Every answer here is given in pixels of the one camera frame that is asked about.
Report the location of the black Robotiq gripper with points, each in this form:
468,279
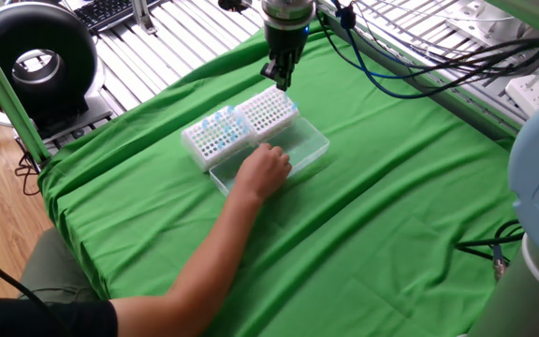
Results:
286,42

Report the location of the white pipette tip rack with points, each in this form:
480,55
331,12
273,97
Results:
199,154
265,110

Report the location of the clear plastic rack lid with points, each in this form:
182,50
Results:
225,175
307,145

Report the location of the person's bare forearm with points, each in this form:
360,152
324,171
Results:
204,267

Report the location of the person's hand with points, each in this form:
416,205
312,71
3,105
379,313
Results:
262,173

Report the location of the green table cloth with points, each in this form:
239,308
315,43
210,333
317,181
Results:
344,210

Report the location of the black computer keyboard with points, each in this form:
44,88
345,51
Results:
101,11

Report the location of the grey device stand base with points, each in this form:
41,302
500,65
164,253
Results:
96,112

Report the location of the white power strip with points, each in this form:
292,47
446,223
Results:
529,93

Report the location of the grey trouser leg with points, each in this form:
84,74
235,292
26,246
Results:
54,267

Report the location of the black shirt sleeve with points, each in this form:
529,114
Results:
40,318

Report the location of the small metal bracket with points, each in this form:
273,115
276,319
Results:
142,19

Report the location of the grey aluminium frame rail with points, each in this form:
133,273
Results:
438,100

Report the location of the green tinted aluminium post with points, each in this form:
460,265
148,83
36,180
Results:
5,89

